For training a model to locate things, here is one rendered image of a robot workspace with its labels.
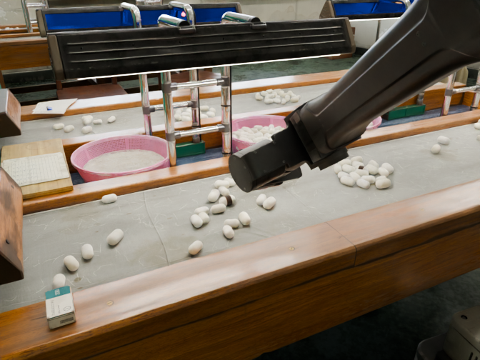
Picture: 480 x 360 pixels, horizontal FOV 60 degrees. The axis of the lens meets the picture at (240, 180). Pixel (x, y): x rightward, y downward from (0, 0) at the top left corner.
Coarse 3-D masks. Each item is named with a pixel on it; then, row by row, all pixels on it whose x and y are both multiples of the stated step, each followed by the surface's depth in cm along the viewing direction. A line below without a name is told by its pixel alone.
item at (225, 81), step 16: (160, 16) 88; (224, 16) 94; (240, 16) 87; (192, 32) 77; (208, 80) 101; (224, 80) 102; (224, 96) 104; (224, 112) 106; (208, 128) 106; (224, 128) 107; (224, 144) 110; (176, 160) 106
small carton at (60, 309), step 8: (64, 288) 61; (48, 296) 60; (56, 296) 60; (64, 296) 60; (72, 296) 62; (48, 304) 58; (56, 304) 58; (64, 304) 58; (72, 304) 58; (48, 312) 57; (56, 312) 57; (64, 312) 57; (72, 312) 57; (48, 320) 56; (56, 320) 57; (64, 320) 57; (72, 320) 58
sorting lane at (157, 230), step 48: (384, 144) 124; (432, 144) 124; (144, 192) 97; (192, 192) 97; (240, 192) 97; (288, 192) 97; (336, 192) 97; (384, 192) 97; (48, 240) 80; (96, 240) 80; (144, 240) 80; (192, 240) 80; (240, 240) 80; (0, 288) 68; (48, 288) 68
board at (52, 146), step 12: (24, 144) 114; (36, 144) 114; (48, 144) 114; (60, 144) 114; (12, 156) 107; (24, 156) 107; (60, 180) 95; (24, 192) 90; (36, 192) 90; (48, 192) 91
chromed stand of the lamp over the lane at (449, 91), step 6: (456, 72) 136; (450, 78) 137; (450, 84) 138; (450, 90) 139; (456, 90) 141; (462, 90) 142; (468, 90) 143; (474, 90) 145; (444, 96) 141; (450, 96) 140; (474, 96) 147; (444, 102) 141; (474, 102) 147; (444, 108) 142; (474, 108) 148; (444, 114) 142
